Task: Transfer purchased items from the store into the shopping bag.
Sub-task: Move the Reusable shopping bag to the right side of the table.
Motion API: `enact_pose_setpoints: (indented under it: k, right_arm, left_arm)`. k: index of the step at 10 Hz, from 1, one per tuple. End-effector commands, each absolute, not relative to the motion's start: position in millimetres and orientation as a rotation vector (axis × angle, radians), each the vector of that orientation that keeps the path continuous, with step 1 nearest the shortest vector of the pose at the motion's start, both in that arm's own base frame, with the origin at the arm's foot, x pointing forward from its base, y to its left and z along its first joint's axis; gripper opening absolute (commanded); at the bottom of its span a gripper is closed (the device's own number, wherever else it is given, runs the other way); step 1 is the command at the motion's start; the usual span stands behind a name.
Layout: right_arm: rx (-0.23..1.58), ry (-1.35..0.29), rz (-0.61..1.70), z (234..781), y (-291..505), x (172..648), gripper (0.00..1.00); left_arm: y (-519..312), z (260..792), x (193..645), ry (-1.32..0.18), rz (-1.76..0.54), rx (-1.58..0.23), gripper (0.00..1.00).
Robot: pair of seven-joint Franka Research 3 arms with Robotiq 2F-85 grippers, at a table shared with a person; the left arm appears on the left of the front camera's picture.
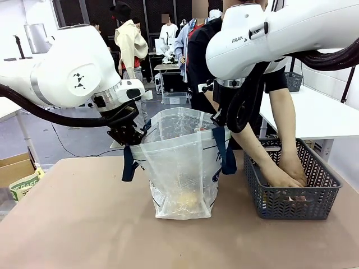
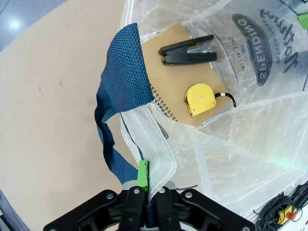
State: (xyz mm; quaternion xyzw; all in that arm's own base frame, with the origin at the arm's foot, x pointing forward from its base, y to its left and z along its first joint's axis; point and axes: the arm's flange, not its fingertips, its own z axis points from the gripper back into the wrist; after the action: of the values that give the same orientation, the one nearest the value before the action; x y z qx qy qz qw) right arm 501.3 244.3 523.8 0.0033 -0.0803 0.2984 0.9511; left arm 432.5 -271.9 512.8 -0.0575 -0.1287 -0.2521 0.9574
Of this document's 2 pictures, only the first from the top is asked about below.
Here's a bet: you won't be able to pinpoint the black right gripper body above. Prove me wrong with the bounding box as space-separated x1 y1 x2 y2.
212 81 234 124

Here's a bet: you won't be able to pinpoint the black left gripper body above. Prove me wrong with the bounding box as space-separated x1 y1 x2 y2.
106 123 146 146

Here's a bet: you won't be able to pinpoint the clear shopping bag navy handles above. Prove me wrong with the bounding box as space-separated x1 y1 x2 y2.
121 106 238 220

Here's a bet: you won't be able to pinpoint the yellow snack pack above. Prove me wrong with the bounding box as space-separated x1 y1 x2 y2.
168 189 204 215

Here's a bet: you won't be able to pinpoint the grey plastic basket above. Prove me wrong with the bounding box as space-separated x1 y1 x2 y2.
284 71 305 92
242 137 344 220

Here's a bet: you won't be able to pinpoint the person's right forearm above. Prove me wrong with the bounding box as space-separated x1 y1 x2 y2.
231 123 281 183

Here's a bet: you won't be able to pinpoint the person's left forearm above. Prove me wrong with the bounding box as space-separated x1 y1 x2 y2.
268 88 303 171

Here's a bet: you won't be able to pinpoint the person's right hand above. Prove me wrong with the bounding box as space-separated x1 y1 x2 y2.
263 169 305 188

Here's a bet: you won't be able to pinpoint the person's left hand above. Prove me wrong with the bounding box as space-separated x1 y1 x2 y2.
279 156 309 187

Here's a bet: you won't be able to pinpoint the clear plastic storage bin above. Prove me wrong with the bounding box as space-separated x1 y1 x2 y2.
162 91 188 105

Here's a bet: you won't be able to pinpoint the person in black T-shirt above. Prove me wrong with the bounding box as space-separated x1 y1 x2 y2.
186 0 289 151

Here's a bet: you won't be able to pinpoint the black box under table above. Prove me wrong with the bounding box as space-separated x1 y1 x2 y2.
162 72 188 93

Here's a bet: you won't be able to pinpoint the white computer tower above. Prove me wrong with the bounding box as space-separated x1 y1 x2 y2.
154 73 164 95

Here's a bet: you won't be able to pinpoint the small background table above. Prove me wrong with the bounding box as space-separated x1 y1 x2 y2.
153 63 181 85

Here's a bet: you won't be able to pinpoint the mannequin with blue shirt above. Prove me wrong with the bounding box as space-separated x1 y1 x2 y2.
173 0 210 84

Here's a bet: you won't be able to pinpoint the small white background robot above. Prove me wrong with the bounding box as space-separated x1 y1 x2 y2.
155 32 178 64

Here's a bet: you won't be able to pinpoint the background person white T-shirt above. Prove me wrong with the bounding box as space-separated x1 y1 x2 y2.
159 13 180 39

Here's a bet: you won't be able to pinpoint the person in cream hoodie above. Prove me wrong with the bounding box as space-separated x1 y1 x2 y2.
109 1 150 124

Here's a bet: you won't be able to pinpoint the white side table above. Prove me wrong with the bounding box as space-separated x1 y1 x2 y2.
258 83 359 169

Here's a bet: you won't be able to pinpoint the brown cardboard box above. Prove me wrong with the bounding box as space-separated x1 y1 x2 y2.
0 152 36 189

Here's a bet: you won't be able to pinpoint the black slanted stand pole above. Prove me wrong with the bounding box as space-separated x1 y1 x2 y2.
340 66 356 104

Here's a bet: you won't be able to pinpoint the grey panel board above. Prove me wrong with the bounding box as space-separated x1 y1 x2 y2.
24 23 49 54

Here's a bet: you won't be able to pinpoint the black tripod stand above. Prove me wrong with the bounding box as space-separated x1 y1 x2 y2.
12 34 33 60

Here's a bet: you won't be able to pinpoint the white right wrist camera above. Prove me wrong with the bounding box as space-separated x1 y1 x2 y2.
197 80 215 94

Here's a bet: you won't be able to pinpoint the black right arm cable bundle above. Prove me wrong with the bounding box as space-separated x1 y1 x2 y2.
225 36 359 133

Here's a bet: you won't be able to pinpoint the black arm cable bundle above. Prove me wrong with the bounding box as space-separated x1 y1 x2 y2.
0 83 139 128
225 36 359 133

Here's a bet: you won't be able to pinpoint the black floor cable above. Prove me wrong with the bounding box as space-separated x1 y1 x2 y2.
49 122 126 159

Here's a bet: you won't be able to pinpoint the black left arm cable bundle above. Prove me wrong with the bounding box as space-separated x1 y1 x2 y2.
0 83 139 128

